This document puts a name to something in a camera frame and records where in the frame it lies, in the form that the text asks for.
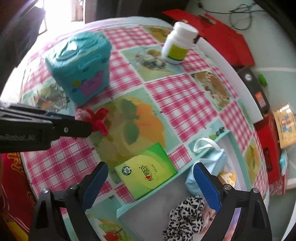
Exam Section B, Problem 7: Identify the light blue face mask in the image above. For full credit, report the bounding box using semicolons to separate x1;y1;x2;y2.
185;138;227;196

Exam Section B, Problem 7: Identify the blue wet wipes pack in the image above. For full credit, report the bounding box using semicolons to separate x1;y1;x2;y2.
279;149;288;176

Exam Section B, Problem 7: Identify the teal toy box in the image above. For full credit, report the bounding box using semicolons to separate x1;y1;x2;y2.
45;32;112;106

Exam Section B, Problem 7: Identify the red gift bag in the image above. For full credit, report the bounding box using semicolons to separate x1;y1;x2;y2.
162;9;255;67

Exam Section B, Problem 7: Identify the black white leopard scrunchie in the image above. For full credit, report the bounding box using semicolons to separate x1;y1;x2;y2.
163;195;205;240

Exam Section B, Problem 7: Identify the green tea packet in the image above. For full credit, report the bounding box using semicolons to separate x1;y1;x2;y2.
114;143;177;200

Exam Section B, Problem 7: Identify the pink checkered tablecloth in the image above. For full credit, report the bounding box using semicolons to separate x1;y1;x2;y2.
22;22;269;240

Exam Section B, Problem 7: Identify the yellow children's suitcase box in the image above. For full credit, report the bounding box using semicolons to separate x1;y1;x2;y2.
273;103;296;149

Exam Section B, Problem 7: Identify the red gift box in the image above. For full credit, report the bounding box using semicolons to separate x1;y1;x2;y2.
254;112;281;184

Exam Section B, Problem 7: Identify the black power cable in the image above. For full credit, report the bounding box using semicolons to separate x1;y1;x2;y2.
197;2;265;31

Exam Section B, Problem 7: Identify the green dumbbell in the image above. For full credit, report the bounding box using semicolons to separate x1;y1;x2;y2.
258;74;268;87

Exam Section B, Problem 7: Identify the pink white fluffy towel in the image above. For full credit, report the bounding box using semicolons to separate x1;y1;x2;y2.
202;175;237;240

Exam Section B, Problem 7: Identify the red pink hair bow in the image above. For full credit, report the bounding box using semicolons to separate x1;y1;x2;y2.
75;108;109;137

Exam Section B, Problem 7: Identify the black box with QR code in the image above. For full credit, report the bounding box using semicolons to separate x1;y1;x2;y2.
237;67;270;115

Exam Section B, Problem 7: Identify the white pill bottle green label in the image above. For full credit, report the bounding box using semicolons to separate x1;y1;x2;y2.
161;22;199;64

